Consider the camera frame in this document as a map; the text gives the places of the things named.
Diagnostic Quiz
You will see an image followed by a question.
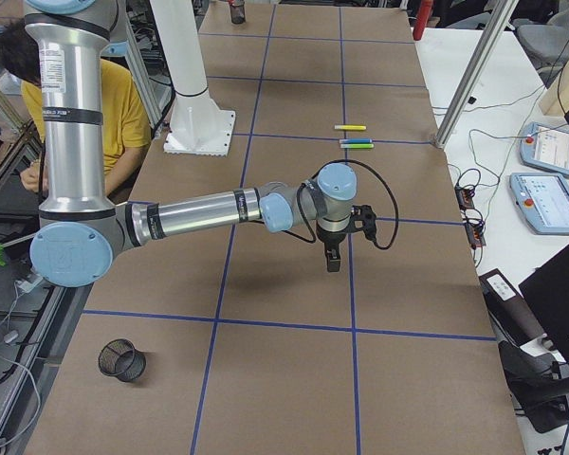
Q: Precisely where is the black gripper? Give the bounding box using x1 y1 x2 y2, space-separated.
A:
317 205 376 272

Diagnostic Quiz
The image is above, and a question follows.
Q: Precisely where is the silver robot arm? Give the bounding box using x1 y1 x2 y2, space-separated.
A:
25 1 376 287

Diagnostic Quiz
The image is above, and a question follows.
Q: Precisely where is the blue highlighter pen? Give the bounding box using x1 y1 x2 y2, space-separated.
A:
339 138 373 146

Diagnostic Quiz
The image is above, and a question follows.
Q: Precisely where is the green highlighter pen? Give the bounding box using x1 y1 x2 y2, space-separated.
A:
340 143 375 150

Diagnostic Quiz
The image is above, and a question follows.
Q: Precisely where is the yellow highlighter pen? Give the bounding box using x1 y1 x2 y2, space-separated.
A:
334 124 367 132

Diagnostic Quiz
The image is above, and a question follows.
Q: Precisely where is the blue tape line crosswise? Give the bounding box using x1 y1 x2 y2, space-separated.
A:
232 133 432 145

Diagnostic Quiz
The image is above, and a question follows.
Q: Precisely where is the blue teach pendant near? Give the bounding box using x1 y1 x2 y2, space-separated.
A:
508 173 569 235

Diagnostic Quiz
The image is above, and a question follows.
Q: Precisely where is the blue teach pendant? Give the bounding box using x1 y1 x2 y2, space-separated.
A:
519 122 569 178
508 173 569 235

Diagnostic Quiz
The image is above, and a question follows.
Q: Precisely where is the black laptop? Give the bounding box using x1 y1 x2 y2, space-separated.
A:
520 245 569 364

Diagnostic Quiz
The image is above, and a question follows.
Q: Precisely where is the blue teach pendant far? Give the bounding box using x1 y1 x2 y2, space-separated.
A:
519 122 569 178

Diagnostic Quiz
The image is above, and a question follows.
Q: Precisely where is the person in yellow shirt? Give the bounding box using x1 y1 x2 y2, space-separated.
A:
0 19 152 202

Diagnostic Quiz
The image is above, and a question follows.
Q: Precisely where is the black mesh cup near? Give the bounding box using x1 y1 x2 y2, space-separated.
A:
98 338 146 382

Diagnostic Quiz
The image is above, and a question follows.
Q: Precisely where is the blue tape line lengthwise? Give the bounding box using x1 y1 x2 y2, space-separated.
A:
337 5 363 455

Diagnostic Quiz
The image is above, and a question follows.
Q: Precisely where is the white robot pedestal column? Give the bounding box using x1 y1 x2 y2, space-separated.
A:
151 0 236 156

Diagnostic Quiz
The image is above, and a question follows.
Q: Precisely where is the grey aluminium frame post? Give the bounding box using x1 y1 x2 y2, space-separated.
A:
433 0 519 149

